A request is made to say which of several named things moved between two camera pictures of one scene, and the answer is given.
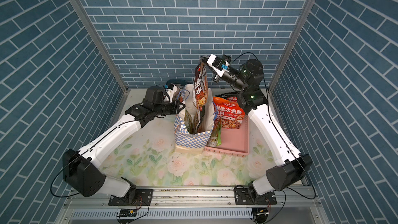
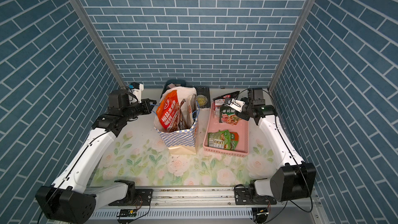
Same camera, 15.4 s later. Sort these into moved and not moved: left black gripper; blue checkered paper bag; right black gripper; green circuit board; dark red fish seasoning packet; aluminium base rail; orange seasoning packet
Moved: blue checkered paper bag; left black gripper; right black gripper; dark red fish seasoning packet; orange seasoning packet
Not moved: aluminium base rail; green circuit board
